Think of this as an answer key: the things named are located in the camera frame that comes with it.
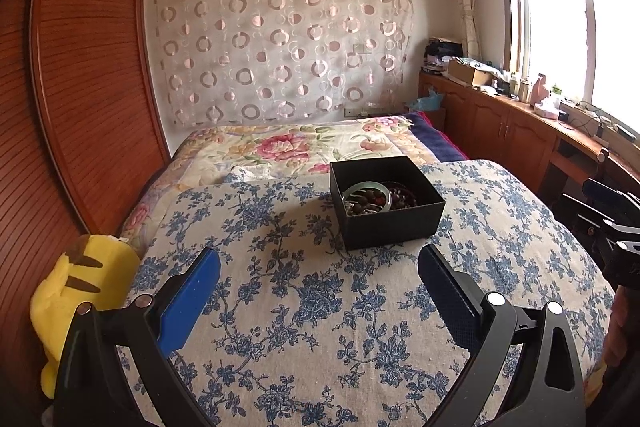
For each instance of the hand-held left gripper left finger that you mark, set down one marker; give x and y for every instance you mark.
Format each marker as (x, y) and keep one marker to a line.
(192, 297)

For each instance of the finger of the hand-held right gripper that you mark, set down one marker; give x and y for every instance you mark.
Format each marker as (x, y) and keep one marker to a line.
(600, 191)
(620, 234)

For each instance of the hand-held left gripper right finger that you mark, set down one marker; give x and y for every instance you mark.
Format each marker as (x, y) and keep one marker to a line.
(450, 302)

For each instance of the black cardboard box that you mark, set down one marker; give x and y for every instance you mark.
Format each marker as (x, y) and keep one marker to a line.
(390, 227)

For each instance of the grey-green jade bangle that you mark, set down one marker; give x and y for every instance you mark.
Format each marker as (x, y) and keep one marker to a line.
(350, 193)

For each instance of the person's right forearm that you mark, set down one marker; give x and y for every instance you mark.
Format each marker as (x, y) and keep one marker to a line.
(620, 327)

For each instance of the white tissue box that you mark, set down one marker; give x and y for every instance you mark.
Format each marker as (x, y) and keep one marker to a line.
(547, 109)

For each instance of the pink figurine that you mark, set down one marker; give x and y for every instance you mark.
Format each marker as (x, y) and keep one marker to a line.
(540, 89)

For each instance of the wooden side cabinet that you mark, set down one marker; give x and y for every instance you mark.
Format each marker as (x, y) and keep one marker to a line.
(500, 127)

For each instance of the blue floral bed cloth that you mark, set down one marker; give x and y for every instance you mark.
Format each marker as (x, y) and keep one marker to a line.
(310, 317)

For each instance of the yellow plush toy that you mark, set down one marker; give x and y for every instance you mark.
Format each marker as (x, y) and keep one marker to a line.
(65, 302)

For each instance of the group of small bottles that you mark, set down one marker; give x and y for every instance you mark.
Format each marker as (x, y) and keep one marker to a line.
(520, 89)

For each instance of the purple blanket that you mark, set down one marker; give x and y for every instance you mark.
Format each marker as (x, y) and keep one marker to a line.
(435, 137)

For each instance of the pink floral quilt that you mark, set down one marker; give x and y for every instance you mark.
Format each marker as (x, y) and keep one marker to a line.
(280, 147)

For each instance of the open cardboard box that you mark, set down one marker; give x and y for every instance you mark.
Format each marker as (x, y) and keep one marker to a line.
(467, 73)

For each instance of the wooden framed window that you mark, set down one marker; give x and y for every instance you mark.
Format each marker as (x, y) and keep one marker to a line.
(550, 7)

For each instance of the light blue plastic bag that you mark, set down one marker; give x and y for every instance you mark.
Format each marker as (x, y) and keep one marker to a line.
(429, 101)

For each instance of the pile of dark clothes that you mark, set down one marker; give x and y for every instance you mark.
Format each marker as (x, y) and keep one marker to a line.
(441, 54)

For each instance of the wooden headboard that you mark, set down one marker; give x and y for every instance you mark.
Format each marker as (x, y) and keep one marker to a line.
(90, 57)

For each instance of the circle-patterned sheer curtain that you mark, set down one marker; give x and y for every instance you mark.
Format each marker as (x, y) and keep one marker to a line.
(280, 47)

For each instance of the wall power outlet strip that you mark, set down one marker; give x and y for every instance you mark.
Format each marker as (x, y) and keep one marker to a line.
(365, 111)

